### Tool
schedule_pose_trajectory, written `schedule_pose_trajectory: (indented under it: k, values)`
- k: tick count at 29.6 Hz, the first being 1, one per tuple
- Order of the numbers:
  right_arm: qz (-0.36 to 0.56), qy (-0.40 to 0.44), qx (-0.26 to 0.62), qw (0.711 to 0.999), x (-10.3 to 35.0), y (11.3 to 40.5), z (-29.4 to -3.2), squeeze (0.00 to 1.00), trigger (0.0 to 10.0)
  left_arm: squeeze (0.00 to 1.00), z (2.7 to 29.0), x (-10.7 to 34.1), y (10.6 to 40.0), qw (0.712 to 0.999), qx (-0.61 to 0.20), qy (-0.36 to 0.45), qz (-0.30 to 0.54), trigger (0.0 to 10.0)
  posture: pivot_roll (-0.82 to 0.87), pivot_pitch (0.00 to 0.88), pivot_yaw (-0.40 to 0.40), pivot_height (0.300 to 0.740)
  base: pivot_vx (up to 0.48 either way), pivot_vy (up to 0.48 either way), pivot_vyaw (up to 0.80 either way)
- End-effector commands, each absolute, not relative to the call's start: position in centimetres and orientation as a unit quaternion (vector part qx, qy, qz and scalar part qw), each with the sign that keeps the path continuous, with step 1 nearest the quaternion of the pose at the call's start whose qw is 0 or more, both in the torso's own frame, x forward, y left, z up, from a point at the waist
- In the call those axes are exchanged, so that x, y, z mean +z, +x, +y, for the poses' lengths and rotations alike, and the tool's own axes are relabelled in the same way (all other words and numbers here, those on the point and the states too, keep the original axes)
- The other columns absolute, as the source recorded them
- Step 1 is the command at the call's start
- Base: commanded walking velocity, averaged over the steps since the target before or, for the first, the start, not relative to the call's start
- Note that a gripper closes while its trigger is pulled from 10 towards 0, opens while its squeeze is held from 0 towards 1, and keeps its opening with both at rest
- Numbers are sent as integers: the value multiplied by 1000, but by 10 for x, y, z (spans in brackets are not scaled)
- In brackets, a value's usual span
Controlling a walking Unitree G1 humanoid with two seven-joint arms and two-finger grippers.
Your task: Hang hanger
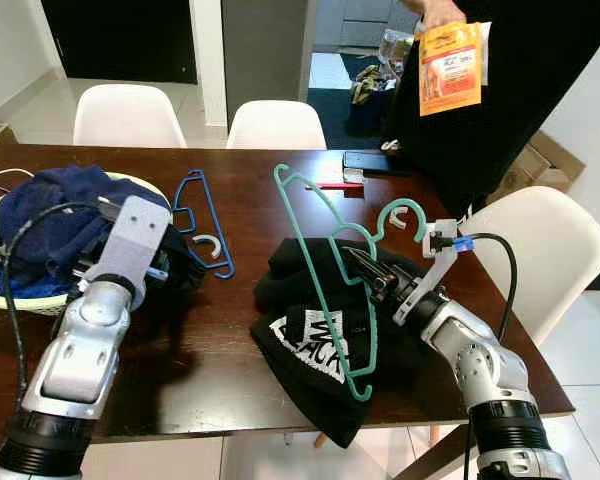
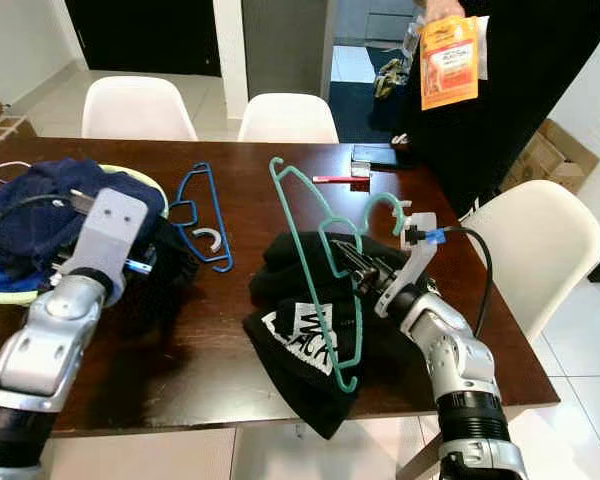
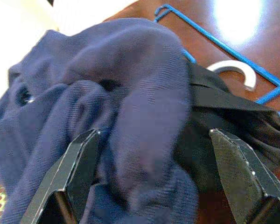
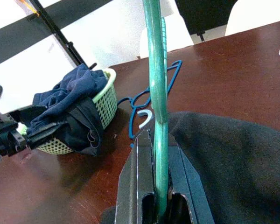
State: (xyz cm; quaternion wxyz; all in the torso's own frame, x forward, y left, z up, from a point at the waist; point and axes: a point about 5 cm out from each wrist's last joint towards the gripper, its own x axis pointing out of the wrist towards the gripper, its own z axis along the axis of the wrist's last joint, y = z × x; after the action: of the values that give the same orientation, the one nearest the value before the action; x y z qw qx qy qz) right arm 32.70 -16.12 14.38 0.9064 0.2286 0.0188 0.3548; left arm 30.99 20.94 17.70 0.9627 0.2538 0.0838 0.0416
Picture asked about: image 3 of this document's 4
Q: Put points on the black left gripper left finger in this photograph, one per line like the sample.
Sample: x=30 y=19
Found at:
x=81 y=168

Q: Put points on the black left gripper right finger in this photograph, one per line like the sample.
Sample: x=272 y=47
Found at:
x=235 y=175

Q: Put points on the black printed T-shirt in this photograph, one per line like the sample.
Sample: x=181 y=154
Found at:
x=224 y=105

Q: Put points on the thin blue hanger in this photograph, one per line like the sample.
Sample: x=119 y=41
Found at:
x=224 y=47

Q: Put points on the dark navy garment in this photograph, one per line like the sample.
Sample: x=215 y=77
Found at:
x=107 y=81

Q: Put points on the white plastic hook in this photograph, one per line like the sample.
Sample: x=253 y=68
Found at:
x=250 y=77

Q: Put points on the brown wooden dining table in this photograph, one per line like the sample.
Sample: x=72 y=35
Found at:
x=196 y=46

